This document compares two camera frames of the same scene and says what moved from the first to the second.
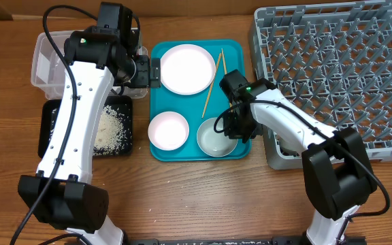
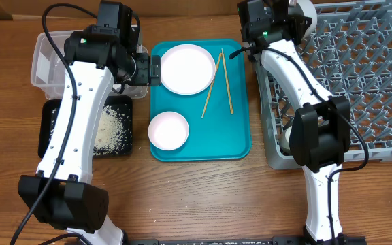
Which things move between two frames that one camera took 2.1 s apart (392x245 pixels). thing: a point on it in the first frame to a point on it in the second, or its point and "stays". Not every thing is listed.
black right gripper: [229, 132] to [288, 22]
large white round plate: [188, 69] stays
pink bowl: [168, 131] stays
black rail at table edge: [357, 239] stays
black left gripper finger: [155, 73] stays
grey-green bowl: [214, 143] to [305, 7]
